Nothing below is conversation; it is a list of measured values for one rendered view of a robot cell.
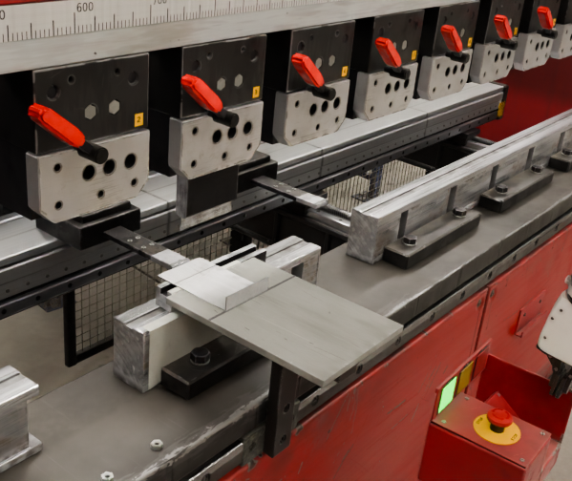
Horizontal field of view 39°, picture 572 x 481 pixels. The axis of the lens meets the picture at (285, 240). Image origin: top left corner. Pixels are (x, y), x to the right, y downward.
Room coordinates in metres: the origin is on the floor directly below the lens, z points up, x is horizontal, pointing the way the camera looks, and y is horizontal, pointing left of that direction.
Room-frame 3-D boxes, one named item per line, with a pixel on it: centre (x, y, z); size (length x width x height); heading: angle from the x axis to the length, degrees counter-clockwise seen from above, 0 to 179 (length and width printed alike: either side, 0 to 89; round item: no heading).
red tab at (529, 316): (1.76, -0.62, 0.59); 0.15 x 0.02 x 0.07; 144
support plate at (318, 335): (0.94, -0.01, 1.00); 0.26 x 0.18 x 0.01; 54
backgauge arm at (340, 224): (1.73, 0.06, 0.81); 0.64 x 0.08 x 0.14; 54
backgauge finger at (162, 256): (1.11, 0.25, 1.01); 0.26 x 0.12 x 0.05; 54
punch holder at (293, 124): (1.17, 0.01, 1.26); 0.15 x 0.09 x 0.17; 144
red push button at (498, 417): (1.02, -0.35, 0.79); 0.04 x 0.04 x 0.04
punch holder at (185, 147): (1.00, 0.12, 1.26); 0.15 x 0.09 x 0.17; 144
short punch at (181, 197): (1.03, 0.11, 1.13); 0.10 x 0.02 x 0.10; 144
